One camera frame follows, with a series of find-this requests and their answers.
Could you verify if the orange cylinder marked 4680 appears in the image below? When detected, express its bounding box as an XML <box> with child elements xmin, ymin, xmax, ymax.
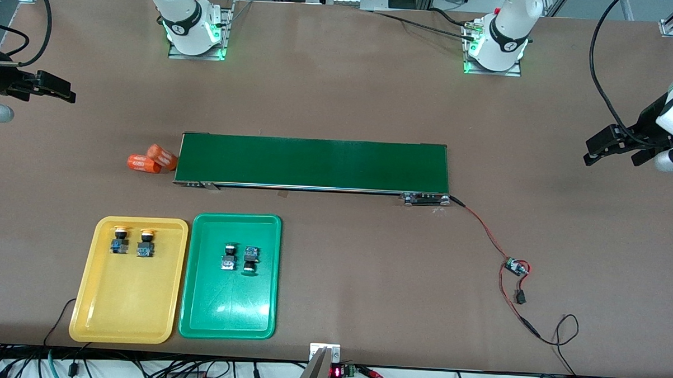
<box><xmin>147</xmin><ymin>143</ymin><xmax>179</xmax><ymax>171</ymax></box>
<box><xmin>126</xmin><ymin>154</ymin><xmax>162</xmax><ymax>174</ymax></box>

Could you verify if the yellow mushroom push button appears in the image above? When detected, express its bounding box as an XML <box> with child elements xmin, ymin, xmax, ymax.
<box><xmin>136</xmin><ymin>228</ymin><xmax>157</xmax><ymax>259</ymax></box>
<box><xmin>109</xmin><ymin>225</ymin><xmax>132</xmax><ymax>255</ymax></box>

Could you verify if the green mushroom push button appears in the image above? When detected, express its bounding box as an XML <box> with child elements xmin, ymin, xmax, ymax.
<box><xmin>220</xmin><ymin>242</ymin><xmax>238</xmax><ymax>271</ymax></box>
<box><xmin>242</xmin><ymin>245</ymin><xmax>260</xmax><ymax>275</ymax></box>

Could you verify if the yellow plastic tray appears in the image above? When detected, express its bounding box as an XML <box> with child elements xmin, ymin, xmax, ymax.
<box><xmin>68</xmin><ymin>215</ymin><xmax>190</xmax><ymax>346</ymax></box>

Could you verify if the green belt conveyor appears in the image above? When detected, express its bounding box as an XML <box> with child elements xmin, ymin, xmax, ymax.
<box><xmin>172</xmin><ymin>132</ymin><xmax>454</xmax><ymax>207</ymax></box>

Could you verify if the green plastic tray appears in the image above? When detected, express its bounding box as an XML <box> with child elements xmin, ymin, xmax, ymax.
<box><xmin>178</xmin><ymin>211</ymin><xmax>283</xmax><ymax>342</ymax></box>

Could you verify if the grey metal pole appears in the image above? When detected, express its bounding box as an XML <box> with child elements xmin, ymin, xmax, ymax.
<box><xmin>294</xmin><ymin>347</ymin><xmax>333</xmax><ymax>378</ymax></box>

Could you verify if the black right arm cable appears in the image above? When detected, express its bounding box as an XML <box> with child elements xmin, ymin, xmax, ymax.
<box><xmin>0</xmin><ymin>0</ymin><xmax>54</xmax><ymax>69</ymax></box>

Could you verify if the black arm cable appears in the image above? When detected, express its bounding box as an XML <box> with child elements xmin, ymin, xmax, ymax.
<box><xmin>586</xmin><ymin>0</ymin><xmax>673</xmax><ymax>151</ymax></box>
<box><xmin>0</xmin><ymin>0</ymin><xmax>54</xmax><ymax>69</ymax></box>

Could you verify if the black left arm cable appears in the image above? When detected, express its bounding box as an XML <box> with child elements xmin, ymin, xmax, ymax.
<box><xmin>586</xmin><ymin>0</ymin><xmax>673</xmax><ymax>151</ymax></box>

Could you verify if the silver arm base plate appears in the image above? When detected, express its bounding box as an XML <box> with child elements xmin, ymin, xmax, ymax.
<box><xmin>167</xmin><ymin>0</ymin><xmax>234</xmax><ymax>62</ymax></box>
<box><xmin>463</xmin><ymin>20</ymin><xmax>523</xmax><ymax>77</ymax></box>

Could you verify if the red and black wire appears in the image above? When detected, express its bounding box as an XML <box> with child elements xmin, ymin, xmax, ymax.
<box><xmin>444</xmin><ymin>196</ymin><xmax>545</xmax><ymax>338</ymax></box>

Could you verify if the thin black looped cable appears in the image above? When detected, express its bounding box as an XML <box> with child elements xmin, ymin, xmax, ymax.
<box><xmin>523</xmin><ymin>312</ymin><xmax>596</xmax><ymax>378</ymax></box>

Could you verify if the black base power cable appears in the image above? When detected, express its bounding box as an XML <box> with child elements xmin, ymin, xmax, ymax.
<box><xmin>370</xmin><ymin>10</ymin><xmax>481</xmax><ymax>41</ymax></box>

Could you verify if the teal cable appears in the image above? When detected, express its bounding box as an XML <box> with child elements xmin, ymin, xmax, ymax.
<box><xmin>45</xmin><ymin>349</ymin><xmax>63</xmax><ymax>378</ymax></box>

